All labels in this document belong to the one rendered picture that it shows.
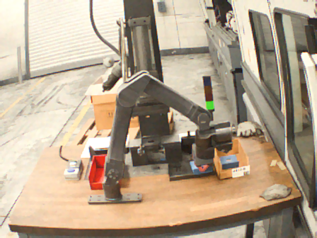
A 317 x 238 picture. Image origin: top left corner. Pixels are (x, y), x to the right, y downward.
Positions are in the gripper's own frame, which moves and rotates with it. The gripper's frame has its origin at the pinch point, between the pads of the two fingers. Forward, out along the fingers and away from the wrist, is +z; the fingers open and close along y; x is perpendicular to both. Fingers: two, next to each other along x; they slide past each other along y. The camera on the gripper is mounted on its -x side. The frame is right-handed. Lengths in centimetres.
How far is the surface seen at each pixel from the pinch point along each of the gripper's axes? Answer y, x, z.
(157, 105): 30.4, 12.8, -5.7
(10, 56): 852, 362, 506
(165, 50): 782, -50, 538
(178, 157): 19.2, 6.8, 13.4
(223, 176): -5.5, -7.5, -0.4
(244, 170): -5.5, -15.9, -1.2
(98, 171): 16.0, 39.9, 13.5
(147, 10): 58, 12, -36
